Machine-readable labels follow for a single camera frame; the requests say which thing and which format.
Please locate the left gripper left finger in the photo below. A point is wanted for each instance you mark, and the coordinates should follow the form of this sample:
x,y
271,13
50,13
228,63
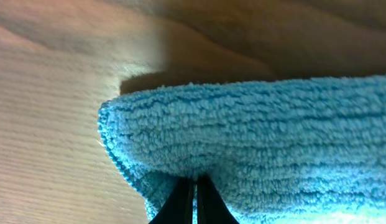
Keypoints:
x,y
178,208

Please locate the blue microfiber cloth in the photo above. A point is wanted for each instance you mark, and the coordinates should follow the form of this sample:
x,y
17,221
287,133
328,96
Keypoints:
x,y
293,151

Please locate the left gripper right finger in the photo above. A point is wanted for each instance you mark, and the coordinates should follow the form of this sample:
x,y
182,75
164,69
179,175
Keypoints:
x,y
211,207

